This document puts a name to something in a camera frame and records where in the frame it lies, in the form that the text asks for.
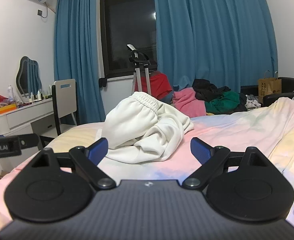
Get wavy black-framed mirror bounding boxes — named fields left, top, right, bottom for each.
left=15, top=56, right=42, bottom=98

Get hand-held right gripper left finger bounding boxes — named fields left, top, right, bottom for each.
left=31, top=137, right=117, bottom=190

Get pink garment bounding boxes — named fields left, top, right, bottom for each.
left=172, top=88, right=208, bottom=118

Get red garment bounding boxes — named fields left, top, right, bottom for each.
left=137, top=72, right=174, bottom=101

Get black garment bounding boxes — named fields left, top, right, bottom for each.
left=192, top=79, right=232, bottom=103

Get black armchair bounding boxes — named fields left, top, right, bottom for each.
left=262, top=77, right=294, bottom=108

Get white patterned cloth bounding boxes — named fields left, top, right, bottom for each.
left=246, top=95, right=262, bottom=109

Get black power cord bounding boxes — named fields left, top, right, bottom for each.
left=40, top=1, right=49, bottom=19

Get white vanity desk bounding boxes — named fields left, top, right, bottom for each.
left=0, top=97, right=56, bottom=140

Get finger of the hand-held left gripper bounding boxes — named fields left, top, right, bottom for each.
left=18, top=133, right=45, bottom=147

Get brown cardboard box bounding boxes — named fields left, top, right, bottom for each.
left=258, top=70, right=283, bottom=104

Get pastel bed sheet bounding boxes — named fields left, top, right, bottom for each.
left=0, top=96, right=294, bottom=233

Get white spray bottle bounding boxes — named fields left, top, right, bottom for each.
left=7, top=85, right=15, bottom=103

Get orange box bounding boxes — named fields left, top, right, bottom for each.
left=0, top=104, right=17, bottom=114

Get white pants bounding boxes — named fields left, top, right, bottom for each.
left=104, top=92, right=194, bottom=162

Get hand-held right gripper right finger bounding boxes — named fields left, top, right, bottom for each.
left=182, top=137, right=269, bottom=191

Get garment steamer stand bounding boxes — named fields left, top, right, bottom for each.
left=126, top=44, right=153, bottom=95

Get dark window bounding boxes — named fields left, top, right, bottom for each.
left=99, top=0, right=159, bottom=78

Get green garment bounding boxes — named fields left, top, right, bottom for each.
left=204, top=91, right=241, bottom=114

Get red cloth item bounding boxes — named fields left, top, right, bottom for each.
left=0, top=94, right=13, bottom=107

